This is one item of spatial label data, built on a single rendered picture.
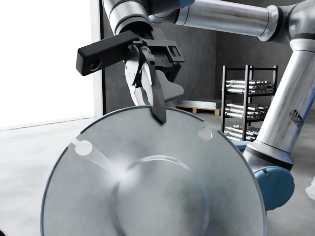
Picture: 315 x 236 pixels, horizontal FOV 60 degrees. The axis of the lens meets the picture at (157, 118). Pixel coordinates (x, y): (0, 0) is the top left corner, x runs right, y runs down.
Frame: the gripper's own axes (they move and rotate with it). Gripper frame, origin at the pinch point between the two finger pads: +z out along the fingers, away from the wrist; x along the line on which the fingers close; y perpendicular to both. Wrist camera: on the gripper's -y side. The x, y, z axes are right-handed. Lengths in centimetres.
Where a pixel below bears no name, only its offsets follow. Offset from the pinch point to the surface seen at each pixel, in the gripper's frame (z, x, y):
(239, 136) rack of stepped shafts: -83, 170, 180
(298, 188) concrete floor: -9, 126, 165
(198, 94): -387, 467, 415
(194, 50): -463, 377, 392
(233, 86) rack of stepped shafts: -129, 142, 180
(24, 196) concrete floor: -63, 178, -25
